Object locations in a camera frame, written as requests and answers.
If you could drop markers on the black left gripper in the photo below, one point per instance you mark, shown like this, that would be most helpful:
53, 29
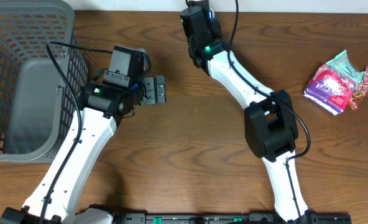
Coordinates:
154, 90

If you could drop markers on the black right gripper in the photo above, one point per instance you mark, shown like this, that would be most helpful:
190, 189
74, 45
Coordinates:
198, 3

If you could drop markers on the purple pink tissue pack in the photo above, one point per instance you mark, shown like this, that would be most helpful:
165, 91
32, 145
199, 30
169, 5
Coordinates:
329, 89

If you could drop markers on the teal white snack packet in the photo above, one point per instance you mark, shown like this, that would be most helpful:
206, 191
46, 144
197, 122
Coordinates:
343, 66

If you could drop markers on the red chocolate bar wrapper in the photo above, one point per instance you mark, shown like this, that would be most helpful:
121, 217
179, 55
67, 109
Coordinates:
359, 92

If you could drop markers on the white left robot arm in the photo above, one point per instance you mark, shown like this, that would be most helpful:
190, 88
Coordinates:
101, 109

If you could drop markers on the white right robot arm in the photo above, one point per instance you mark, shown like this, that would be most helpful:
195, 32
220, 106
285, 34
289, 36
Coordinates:
269, 119

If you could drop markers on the grey plastic basket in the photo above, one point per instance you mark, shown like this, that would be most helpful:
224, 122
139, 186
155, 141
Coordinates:
38, 58

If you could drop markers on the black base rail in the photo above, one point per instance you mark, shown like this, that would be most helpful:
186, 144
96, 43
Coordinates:
202, 218

